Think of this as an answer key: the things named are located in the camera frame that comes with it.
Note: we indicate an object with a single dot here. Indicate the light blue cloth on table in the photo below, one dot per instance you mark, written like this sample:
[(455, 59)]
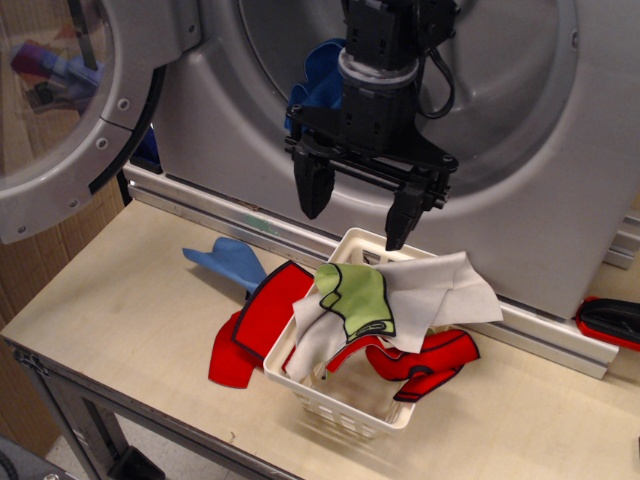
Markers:
[(232, 259)]

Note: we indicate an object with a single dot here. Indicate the red cloth in basket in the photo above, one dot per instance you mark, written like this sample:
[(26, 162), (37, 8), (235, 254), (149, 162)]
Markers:
[(440, 358)]

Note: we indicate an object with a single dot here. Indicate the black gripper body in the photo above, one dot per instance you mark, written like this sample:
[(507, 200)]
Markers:
[(373, 138)]

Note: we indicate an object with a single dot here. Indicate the metal table frame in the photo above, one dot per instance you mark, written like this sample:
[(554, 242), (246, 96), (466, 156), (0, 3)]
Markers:
[(87, 413)]

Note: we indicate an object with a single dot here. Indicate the aluminium extrusion rail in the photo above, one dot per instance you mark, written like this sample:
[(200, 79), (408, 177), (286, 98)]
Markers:
[(553, 338)]

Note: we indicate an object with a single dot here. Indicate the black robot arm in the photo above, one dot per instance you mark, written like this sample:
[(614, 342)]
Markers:
[(389, 42)]

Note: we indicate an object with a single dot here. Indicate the grey toy washing machine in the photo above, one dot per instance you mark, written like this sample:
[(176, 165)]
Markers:
[(545, 128)]

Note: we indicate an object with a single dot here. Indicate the round transparent machine door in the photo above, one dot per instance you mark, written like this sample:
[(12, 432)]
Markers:
[(80, 81)]

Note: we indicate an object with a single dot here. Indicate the dark blue cloth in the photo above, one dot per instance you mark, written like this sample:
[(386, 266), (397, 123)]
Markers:
[(324, 83)]

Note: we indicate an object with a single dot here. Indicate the green cloth with black trim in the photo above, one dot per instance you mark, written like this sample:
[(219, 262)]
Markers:
[(357, 294)]

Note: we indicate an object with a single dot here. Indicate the grey white cloth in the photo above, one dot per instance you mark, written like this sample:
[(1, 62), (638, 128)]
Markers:
[(422, 293)]

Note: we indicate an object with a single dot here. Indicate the red and black tool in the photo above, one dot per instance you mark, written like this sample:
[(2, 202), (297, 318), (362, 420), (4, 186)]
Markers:
[(613, 321)]

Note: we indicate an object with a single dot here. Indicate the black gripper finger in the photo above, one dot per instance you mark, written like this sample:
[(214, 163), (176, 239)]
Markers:
[(315, 180), (403, 216)]

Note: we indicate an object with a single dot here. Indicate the red cloth beside basket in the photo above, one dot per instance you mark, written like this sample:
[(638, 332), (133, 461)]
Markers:
[(243, 342)]

